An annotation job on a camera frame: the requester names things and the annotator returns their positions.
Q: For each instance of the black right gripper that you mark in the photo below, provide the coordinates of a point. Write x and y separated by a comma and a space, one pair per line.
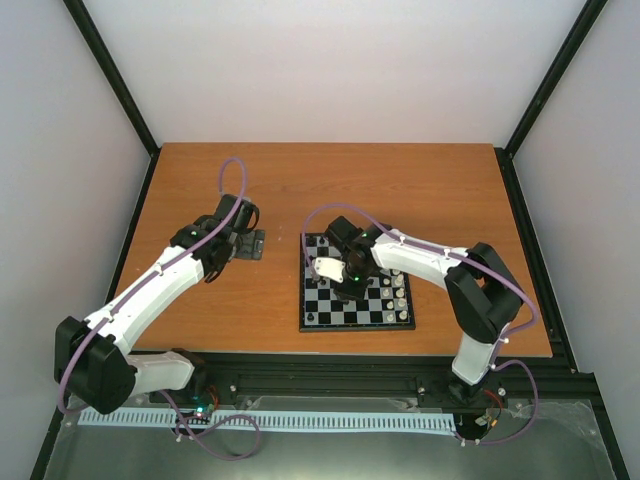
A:
357, 293

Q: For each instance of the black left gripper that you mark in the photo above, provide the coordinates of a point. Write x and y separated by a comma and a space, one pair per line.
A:
254, 245

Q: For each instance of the black and white chessboard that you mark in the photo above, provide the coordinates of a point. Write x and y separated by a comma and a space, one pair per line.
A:
386, 305

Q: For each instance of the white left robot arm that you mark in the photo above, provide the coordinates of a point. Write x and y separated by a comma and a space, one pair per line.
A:
93, 357

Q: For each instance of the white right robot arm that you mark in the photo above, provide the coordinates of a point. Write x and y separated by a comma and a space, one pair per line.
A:
481, 289

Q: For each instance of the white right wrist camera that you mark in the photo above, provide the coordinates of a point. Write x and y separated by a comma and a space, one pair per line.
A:
330, 268

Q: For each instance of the black aluminium frame rail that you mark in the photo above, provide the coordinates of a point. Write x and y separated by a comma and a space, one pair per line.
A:
424, 379

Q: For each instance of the white slotted cable duct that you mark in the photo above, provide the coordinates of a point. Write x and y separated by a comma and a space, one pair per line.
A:
279, 421

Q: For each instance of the black left frame post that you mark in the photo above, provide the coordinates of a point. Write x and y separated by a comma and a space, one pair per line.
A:
98, 48

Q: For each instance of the black frame post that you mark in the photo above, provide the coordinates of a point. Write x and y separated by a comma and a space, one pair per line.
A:
569, 48
98, 48

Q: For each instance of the black right frame post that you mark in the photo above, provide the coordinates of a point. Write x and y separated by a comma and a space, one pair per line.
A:
569, 48

